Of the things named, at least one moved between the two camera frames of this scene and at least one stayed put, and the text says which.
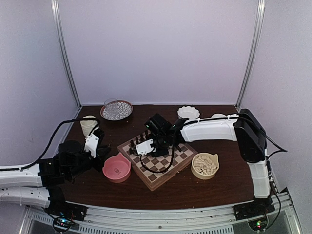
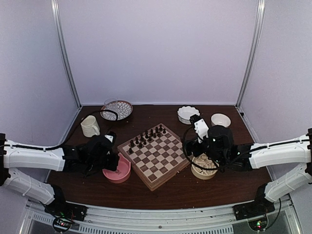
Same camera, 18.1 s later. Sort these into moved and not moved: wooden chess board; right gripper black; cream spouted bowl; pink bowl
Moved: right gripper black
Not moved: cream spouted bowl; pink bowl; wooden chess board
